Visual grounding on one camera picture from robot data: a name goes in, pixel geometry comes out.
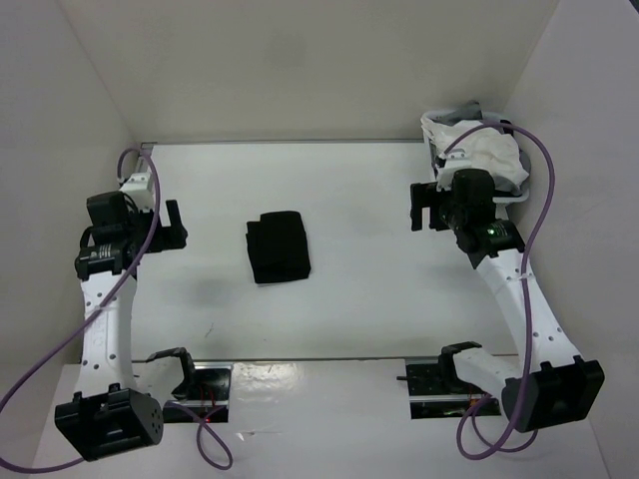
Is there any black skirt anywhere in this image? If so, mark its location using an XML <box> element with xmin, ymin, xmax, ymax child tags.
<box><xmin>246</xmin><ymin>211</ymin><xmax>312</xmax><ymax>284</ymax></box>

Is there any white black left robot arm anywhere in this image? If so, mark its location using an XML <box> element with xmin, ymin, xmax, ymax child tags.
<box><xmin>54</xmin><ymin>192</ymin><xmax>199</xmax><ymax>462</ymax></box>

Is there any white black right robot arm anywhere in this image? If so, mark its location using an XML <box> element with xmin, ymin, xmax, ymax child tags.
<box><xmin>410</xmin><ymin>169</ymin><xmax>605</xmax><ymax>433</ymax></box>

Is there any white skirt in basket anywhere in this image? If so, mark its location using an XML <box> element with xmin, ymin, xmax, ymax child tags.
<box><xmin>421</xmin><ymin>112</ymin><xmax>529</xmax><ymax>194</ymax></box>

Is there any white laundry basket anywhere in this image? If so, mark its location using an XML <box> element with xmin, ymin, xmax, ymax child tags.
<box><xmin>418</xmin><ymin>107</ymin><xmax>531</xmax><ymax>206</ymax></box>

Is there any grey skirt in basket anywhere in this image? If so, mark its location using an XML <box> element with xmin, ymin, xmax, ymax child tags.
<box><xmin>429</xmin><ymin>101</ymin><xmax>531</xmax><ymax>197</ymax></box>

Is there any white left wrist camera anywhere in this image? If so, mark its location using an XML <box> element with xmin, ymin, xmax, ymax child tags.
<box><xmin>120</xmin><ymin>172</ymin><xmax>155</xmax><ymax>213</ymax></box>

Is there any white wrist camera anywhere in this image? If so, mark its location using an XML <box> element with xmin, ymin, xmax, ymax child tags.
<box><xmin>434</xmin><ymin>149</ymin><xmax>472</xmax><ymax>191</ymax></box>
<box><xmin>120</xmin><ymin>172</ymin><xmax>155</xmax><ymax>213</ymax></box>

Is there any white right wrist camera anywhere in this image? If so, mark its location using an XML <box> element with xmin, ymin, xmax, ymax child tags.
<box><xmin>434</xmin><ymin>149</ymin><xmax>472</xmax><ymax>191</ymax></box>

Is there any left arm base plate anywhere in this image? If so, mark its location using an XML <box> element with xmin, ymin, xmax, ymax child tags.
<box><xmin>170</xmin><ymin>361</ymin><xmax>233</xmax><ymax>423</ymax></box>

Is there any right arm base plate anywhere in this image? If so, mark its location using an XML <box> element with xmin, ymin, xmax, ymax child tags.
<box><xmin>396</xmin><ymin>357</ymin><xmax>484</xmax><ymax>419</ymax></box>

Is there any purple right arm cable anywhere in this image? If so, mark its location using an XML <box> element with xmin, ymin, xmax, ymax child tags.
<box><xmin>443</xmin><ymin>123</ymin><xmax>556</xmax><ymax>461</ymax></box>

